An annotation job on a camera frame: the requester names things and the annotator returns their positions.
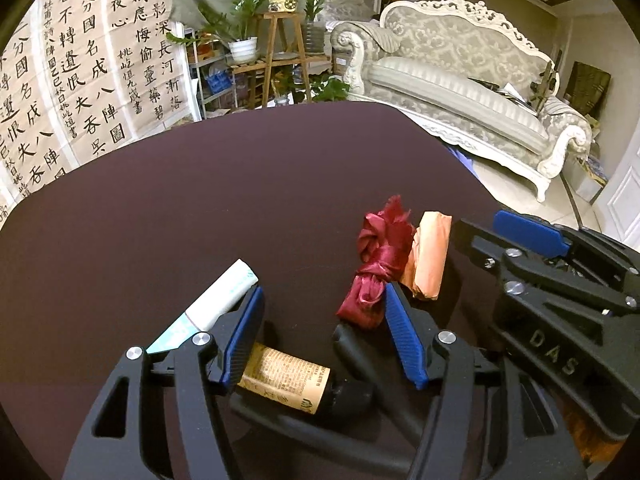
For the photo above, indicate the ornate grey sofa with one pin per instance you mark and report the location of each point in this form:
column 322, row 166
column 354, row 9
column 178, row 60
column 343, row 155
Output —
column 450, row 85

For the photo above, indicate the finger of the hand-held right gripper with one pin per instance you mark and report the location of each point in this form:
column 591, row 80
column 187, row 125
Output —
column 530, row 232
column 500, row 265

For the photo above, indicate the metal shelf rack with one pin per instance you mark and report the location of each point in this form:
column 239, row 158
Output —
column 210, row 75

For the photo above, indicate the wall of calligraphy sheets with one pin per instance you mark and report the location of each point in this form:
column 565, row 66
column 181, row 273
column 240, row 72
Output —
column 75, row 85

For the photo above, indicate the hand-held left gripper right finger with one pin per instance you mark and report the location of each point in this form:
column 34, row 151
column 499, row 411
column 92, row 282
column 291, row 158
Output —
column 405, row 335

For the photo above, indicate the brown woven panel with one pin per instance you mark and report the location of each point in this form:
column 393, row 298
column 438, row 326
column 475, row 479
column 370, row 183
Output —
column 590, row 90

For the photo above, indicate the white flower pot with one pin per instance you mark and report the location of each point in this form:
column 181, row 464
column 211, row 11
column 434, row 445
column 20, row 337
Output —
column 243, row 50

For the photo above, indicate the blue crate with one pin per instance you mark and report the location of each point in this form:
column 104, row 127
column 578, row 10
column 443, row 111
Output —
column 218, row 83

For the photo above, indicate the orange paper-wrapped roll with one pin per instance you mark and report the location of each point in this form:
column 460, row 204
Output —
column 430, row 255

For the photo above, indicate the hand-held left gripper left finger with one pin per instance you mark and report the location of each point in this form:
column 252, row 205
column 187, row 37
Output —
column 242, row 340

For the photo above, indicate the white tube with green print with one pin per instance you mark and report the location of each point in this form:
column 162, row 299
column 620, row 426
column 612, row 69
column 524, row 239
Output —
column 220, row 300

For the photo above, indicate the dark red ribbon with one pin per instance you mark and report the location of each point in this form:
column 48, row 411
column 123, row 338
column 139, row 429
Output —
column 385, row 255

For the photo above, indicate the white papers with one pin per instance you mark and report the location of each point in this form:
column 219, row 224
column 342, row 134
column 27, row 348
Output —
column 515, row 96

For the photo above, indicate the patterned flower pot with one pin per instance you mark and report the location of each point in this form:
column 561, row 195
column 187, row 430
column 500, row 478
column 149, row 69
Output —
column 283, row 4

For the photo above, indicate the small wooden stand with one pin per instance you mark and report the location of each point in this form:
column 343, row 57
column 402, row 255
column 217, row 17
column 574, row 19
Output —
column 546, row 85

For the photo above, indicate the wooden plant stand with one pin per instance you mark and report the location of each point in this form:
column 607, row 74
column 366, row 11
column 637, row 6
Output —
column 280, row 50

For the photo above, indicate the ornate grey armchair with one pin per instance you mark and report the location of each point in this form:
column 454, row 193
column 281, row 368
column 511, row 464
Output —
column 350, row 5

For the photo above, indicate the white panelled door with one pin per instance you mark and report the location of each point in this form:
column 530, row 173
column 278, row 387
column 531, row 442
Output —
column 620, row 185

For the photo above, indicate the green leafy plant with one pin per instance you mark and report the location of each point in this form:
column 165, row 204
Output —
column 235, row 10

